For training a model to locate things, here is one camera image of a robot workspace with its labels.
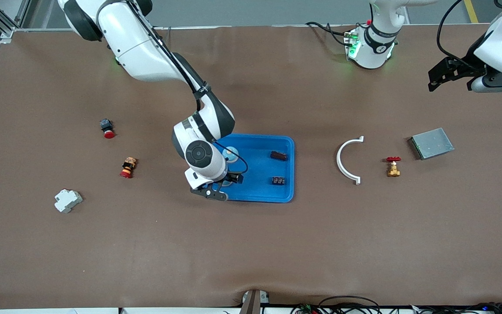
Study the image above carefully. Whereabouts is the blue plastic tray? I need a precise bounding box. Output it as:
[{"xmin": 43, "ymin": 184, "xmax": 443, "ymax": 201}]
[{"xmin": 203, "ymin": 133, "xmax": 295, "ymax": 203}]

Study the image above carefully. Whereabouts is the silver metal electronics module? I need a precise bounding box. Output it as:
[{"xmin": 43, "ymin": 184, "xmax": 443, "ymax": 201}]
[{"xmin": 407, "ymin": 127, "xmax": 455, "ymax": 160}]

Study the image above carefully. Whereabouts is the brown table mat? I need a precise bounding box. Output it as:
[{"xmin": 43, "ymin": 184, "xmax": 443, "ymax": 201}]
[{"xmin": 0, "ymin": 24, "xmax": 502, "ymax": 308}]

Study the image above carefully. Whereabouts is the red emergency stop yellow collar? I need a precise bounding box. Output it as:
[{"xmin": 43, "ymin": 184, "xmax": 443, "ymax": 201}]
[{"xmin": 120, "ymin": 157, "xmax": 138, "ymax": 179}]

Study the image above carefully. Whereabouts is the white circuit breaker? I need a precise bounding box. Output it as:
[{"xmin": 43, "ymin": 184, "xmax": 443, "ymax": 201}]
[{"xmin": 54, "ymin": 188, "xmax": 83, "ymax": 214}]

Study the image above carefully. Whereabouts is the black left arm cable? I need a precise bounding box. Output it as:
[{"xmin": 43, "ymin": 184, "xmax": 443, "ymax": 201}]
[{"xmin": 436, "ymin": 0, "xmax": 478, "ymax": 68}]

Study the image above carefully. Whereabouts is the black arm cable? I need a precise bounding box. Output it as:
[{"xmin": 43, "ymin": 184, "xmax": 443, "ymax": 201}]
[
  {"xmin": 436, "ymin": 0, "xmax": 478, "ymax": 68},
  {"xmin": 127, "ymin": 0, "xmax": 249, "ymax": 175}
]

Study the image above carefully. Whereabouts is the brass valve red handle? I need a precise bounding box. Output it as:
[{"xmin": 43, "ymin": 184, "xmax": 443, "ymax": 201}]
[{"xmin": 386, "ymin": 156, "xmax": 402, "ymax": 177}]

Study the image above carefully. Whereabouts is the white half-ring pipe clamp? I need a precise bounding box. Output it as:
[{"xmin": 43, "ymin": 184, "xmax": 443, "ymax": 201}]
[{"xmin": 336, "ymin": 136, "xmax": 364, "ymax": 185}]

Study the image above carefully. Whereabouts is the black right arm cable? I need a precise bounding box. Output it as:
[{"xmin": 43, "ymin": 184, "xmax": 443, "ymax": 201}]
[{"xmin": 127, "ymin": 0, "xmax": 249, "ymax": 175}]

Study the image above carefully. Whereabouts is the grey metal table bracket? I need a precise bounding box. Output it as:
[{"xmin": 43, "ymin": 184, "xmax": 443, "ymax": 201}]
[{"xmin": 241, "ymin": 289, "xmax": 271, "ymax": 314}]

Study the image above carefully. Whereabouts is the red button black switch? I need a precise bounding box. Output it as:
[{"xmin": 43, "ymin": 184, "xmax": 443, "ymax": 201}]
[{"xmin": 100, "ymin": 118, "xmax": 116, "ymax": 139}]

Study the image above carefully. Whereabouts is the black base power cable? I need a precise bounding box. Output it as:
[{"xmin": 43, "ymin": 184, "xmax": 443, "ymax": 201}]
[{"xmin": 305, "ymin": 21, "xmax": 353, "ymax": 47}]

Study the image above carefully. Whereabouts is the coloured wire bundle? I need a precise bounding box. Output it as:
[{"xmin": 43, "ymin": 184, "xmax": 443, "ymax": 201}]
[{"xmin": 290, "ymin": 303, "xmax": 321, "ymax": 314}]

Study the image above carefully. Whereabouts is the black looped cable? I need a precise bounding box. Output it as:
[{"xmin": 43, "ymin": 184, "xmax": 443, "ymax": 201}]
[{"xmin": 318, "ymin": 296, "xmax": 382, "ymax": 314}]

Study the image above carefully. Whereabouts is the black cable bundle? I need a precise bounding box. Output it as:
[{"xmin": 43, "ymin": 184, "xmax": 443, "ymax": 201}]
[{"xmin": 410, "ymin": 302, "xmax": 502, "ymax": 314}]

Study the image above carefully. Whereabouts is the aluminium frame profile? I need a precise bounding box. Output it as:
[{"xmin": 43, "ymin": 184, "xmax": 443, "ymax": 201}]
[{"xmin": 0, "ymin": 0, "xmax": 31, "ymax": 44}]

